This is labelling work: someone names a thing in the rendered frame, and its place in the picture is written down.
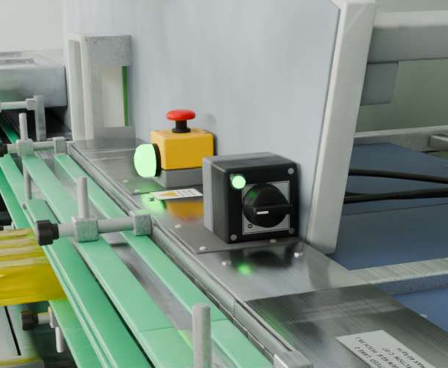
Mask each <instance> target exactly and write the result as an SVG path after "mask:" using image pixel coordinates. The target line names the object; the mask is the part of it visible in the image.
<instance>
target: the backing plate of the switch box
mask: <svg viewBox="0 0 448 368"><path fill-rule="evenodd" d="M167 228H168V229H169V230H170V231H171V232H172V233H174V234H175V235H176V236H177V237H178V238H179V239H180V240H181V241H183V242H184V243H185V244H186V245H187V246H188V247H189V248H191V249H192V250H193V251H194V252H195V253H196V254H199V253H211V252H218V251H224V250H236V249H242V248H254V247H261V246H267V245H279V244H286V243H292V242H302V240H301V239H300V238H298V237H296V236H294V237H282V238H275V239H264V240H257V241H250V242H238V243H232V244H227V243H225V242H224V241H223V240H222V239H220V238H219V237H217V236H216V235H215V234H214V233H213V232H212V231H210V230H209V229H207V228H206V227H205V223H193V224H186V225H176V226H168V227H167Z"/></svg>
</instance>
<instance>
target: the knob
mask: <svg viewBox="0 0 448 368"><path fill-rule="evenodd" d="M242 208H243V214H244V215H245V217H246V219H247V220H248V221H249V222H250V223H252V224H254V225H255V226H261V227H264V228H271V227H274V226H277V225H278V224H279V223H281V222H282V220H283V219H284V218H285V217H286V215H288V214H292V213H293V206H292V204H290V203H288V202H287V200H286V197H285V195H283V194H282V192H281V191H280V190H279V189H278V188H277V187H275V186H274V185H271V184H269V183H260V184H257V185H254V186H253V187H251V188H250V189H249V190H248V191H247V193H246V195H245V196H244V198H243V203H242Z"/></svg>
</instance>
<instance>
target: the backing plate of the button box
mask: <svg viewBox="0 0 448 368"><path fill-rule="evenodd" d="M118 183H119V184H120V185H121V186H122V187H123V188H125V189H126V190H127V191H128V192H129V193H130V194H140V193H152V192H160V191H174V190H182V189H190V188H203V185H198V186H190V187H182V188H164V187H162V186H161V185H160V184H158V183H157V182H156V181H155V180H153V178H150V179H141V180H125V181H118Z"/></svg>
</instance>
